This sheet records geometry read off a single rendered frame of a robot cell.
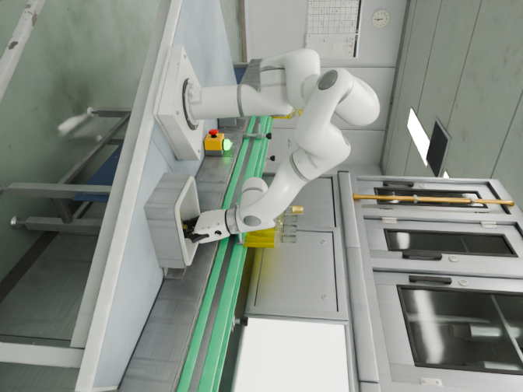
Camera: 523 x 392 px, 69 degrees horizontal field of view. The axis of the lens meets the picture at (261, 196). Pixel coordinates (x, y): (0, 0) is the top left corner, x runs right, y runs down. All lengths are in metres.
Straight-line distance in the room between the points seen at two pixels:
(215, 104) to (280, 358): 0.77
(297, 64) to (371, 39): 6.15
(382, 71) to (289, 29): 1.78
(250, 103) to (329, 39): 6.01
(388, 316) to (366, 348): 0.18
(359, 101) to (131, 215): 0.60
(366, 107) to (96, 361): 0.80
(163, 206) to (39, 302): 0.74
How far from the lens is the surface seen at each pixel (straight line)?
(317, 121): 0.84
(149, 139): 1.07
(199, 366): 1.04
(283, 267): 1.46
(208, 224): 1.10
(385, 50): 7.27
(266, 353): 1.23
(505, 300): 1.62
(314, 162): 0.90
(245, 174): 1.48
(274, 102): 1.13
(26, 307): 1.62
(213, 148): 1.58
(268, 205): 0.94
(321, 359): 1.23
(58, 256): 1.77
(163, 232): 1.07
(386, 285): 1.51
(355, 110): 0.91
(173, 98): 1.10
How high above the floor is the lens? 1.16
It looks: 6 degrees down
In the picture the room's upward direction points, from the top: 92 degrees clockwise
